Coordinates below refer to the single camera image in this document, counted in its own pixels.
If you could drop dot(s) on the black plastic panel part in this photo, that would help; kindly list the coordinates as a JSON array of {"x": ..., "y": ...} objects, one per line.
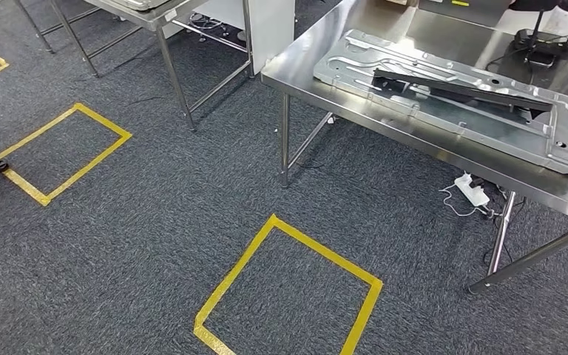
[{"x": 460, "y": 90}]

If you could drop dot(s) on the steel workbench table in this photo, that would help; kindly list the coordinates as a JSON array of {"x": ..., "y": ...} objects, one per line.
[{"x": 303, "y": 49}]

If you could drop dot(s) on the white cabinet panel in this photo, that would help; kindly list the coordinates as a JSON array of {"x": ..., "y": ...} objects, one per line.
[{"x": 269, "y": 34}]

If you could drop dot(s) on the stamped sheet metal plate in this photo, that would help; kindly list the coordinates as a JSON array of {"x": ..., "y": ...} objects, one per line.
[{"x": 460, "y": 127}]

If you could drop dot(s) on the white power strip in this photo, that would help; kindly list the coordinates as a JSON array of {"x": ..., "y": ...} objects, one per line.
[{"x": 472, "y": 192}]

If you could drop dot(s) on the black remote controller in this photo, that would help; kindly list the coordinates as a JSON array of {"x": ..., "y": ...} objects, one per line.
[{"x": 526, "y": 41}]

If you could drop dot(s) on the small black phone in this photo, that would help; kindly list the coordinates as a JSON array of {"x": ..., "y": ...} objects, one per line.
[{"x": 541, "y": 59}]

